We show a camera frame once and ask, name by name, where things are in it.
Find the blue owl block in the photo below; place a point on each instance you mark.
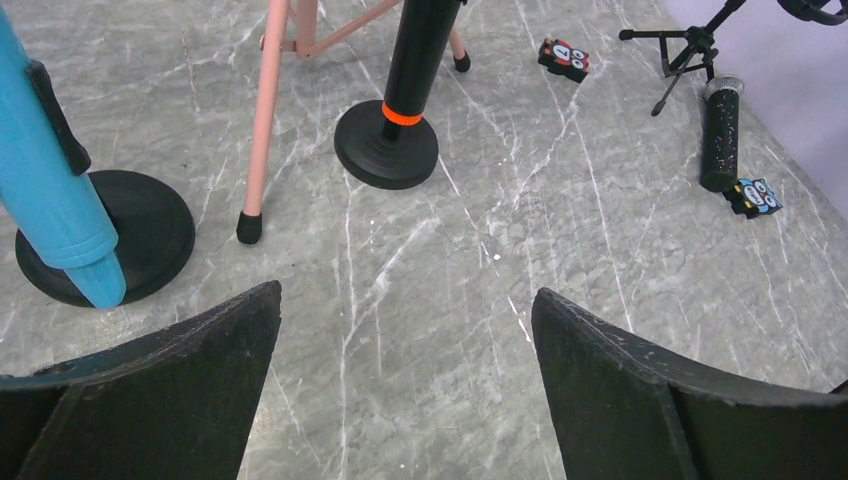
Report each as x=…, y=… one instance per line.
x=753, y=198

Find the small black mic stand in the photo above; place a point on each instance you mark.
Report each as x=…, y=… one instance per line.
x=118, y=236

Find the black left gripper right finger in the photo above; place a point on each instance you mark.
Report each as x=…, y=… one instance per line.
x=623, y=407

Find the pink music stand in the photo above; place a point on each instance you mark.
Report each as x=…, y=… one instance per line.
x=426, y=29

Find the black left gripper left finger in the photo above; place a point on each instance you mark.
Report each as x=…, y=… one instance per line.
x=177, y=403

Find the red owl block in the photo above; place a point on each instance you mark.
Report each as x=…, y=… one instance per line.
x=562, y=59

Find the black shock mount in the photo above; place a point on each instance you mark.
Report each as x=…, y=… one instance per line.
x=699, y=53

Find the blue microphone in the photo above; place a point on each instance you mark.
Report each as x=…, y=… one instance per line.
x=46, y=192

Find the black round-base mic stand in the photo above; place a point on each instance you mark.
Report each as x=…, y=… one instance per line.
x=401, y=162

